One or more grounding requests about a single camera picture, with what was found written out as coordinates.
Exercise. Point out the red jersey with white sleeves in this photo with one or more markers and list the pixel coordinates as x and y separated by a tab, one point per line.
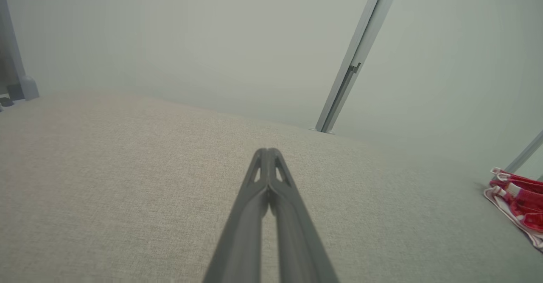
526	198

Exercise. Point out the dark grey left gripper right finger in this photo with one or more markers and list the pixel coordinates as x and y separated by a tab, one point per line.
297	240

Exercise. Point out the grey metal frame leg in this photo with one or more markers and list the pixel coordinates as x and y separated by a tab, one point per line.
12	62

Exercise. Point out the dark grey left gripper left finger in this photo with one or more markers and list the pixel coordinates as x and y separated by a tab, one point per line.
246	232

